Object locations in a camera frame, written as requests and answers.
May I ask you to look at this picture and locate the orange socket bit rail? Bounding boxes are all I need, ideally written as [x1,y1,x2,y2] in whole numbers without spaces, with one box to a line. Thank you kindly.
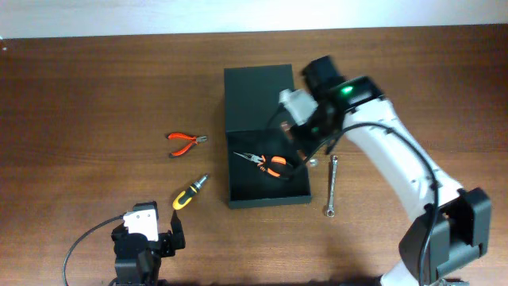
[279,121,319,168]

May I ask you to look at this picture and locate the orange black needle-nose pliers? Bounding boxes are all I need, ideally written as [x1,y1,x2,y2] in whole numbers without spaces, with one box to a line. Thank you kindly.
[233,152,296,180]

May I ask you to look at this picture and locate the silver ring wrench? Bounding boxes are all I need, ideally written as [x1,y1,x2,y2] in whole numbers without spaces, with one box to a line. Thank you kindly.
[325,155,338,218]

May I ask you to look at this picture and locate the red handled cutting pliers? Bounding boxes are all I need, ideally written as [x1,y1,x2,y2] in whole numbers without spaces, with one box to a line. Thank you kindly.
[165,132,209,159]

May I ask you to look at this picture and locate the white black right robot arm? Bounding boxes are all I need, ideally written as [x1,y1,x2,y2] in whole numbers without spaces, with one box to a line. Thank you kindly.
[279,56,492,285]

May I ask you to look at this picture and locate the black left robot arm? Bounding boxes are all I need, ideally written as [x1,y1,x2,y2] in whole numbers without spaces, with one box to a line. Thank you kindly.
[111,209,186,286]

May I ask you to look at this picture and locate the yellow black screwdriver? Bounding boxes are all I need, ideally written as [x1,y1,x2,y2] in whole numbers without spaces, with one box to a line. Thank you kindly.
[172,174,210,210]

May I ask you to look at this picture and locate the black open gift box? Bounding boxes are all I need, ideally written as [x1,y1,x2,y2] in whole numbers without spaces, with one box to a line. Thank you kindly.
[224,64,312,209]

